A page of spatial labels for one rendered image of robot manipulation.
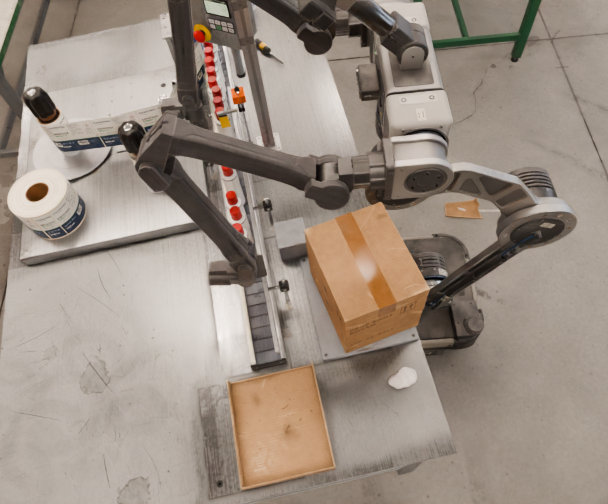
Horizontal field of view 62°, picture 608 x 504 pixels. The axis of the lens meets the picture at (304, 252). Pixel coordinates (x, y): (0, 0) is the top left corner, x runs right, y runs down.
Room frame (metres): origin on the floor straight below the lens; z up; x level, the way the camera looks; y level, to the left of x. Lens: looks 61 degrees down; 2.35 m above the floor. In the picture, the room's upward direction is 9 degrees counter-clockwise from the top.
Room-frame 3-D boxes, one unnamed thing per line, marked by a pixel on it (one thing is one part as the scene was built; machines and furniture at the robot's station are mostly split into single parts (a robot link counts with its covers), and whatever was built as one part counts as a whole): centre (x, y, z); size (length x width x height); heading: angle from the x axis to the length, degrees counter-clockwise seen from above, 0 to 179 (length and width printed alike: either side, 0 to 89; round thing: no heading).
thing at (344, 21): (1.16, -0.22, 1.45); 0.09 x 0.08 x 0.12; 174
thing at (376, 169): (0.67, -0.17, 1.45); 0.09 x 0.08 x 0.12; 174
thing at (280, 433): (0.29, 0.15, 0.85); 0.30 x 0.26 x 0.04; 3
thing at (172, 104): (1.21, 0.31, 1.22); 0.11 x 0.09 x 0.12; 84
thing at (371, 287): (0.63, -0.16, 0.99); 0.30 x 0.24 x 0.27; 12
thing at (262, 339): (1.28, 0.21, 0.86); 1.65 x 0.08 x 0.04; 3
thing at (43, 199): (1.12, 0.85, 0.95); 0.20 x 0.20 x 0.14
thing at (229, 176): (1.05, 0.20, 0.98); 0.05 x 0.05 x 0.20
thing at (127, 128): (1.19, 0.48, 1.03); 0.09 x 0.09 x 0.30
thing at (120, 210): (1.38, 0.66, 0.86); 0.80 x 0.67 x 0.05; 3
